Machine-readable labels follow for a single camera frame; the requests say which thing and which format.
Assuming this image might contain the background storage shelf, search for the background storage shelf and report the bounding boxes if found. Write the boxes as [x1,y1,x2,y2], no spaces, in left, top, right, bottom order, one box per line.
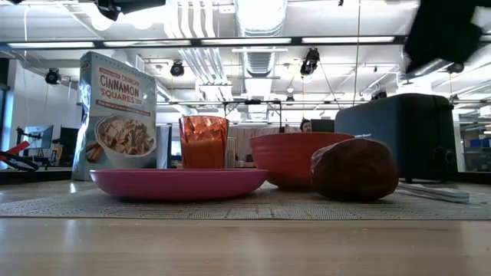
[458,105,491,173]

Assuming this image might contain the black ceiling spotlight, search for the black ceiling spotlight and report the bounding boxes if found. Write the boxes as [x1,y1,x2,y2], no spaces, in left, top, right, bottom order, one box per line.
[170,60,186,77]
[44,67,62,85]
[300,48,321,77]

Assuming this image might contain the orange-red plastic bowl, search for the orange-red plastic bowl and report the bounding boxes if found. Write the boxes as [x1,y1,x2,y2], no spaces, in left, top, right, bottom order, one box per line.
[249,132,356,191]

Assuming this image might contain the black two-slot toaster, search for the black two-slot toaster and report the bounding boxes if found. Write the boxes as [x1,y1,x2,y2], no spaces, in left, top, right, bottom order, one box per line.
[334,93,459,184]

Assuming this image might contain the red and black background device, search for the red and black background device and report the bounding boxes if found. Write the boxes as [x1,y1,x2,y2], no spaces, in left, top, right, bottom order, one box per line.
[0,140,41,173]

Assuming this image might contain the small background desk monitor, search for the small background desk monitor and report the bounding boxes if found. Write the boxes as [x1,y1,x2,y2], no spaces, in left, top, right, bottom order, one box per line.
[23,124,54,150]

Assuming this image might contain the black background panel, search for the black background panel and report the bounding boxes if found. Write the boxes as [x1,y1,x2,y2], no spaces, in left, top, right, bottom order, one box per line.
[59,126,81,162]

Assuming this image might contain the pink plastic plate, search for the pink plastic plate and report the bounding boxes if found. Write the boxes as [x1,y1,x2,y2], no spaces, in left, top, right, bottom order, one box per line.
[89,168,269,202]

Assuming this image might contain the grey woven placemat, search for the grey woven placemat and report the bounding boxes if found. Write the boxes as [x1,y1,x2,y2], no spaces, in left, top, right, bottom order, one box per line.
[0,179,491,221]

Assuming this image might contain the dark red apple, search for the dark red apple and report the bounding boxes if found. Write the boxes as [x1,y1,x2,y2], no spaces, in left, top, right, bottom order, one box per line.
[310,137,400,202]

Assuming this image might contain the grey background curtain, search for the grey background curtain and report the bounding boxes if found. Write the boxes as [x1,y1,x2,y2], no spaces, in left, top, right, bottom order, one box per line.
[156,124,172,169]

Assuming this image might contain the silver ventilation duct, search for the silver ventilation duct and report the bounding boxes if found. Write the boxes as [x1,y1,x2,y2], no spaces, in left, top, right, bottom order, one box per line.
[233,0,288,120]

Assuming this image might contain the orange faceted tumbler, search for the orange faceted tumbler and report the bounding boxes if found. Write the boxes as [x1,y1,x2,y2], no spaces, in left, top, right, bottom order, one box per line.
[178,115,230,170]

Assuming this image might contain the black overhead beam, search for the black overhead beam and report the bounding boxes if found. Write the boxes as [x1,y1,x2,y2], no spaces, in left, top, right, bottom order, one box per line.
[0,36,411,49]

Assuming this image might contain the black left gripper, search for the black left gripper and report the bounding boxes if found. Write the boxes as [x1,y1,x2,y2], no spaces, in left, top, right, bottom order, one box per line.
[95,0,166,22]

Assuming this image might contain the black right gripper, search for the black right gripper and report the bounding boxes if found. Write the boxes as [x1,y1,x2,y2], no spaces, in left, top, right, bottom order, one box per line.
[404,0,484,74]

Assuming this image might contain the blue cinnamon squares cereal box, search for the blue cinnamon squares cereal box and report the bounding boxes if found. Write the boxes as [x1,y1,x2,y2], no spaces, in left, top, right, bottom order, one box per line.
[71,51,158,182]

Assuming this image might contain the black background truss frame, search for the black background truss frame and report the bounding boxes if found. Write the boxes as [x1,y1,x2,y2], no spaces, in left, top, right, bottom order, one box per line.
[156,98,369,133]

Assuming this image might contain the black background monitor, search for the black background monitor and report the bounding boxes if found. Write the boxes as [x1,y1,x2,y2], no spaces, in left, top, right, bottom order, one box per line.
[310,118,336,133]

